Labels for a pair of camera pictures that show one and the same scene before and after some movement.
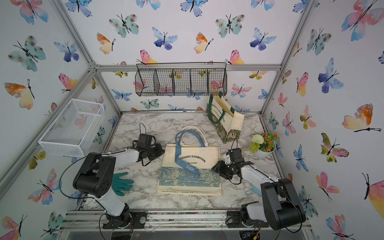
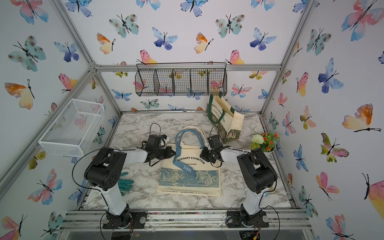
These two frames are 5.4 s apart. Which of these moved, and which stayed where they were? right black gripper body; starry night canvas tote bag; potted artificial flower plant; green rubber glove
Moved: right black gripper body
Stayed: potted artificial flower plant; starry night canvas tote bag; green rubber glove
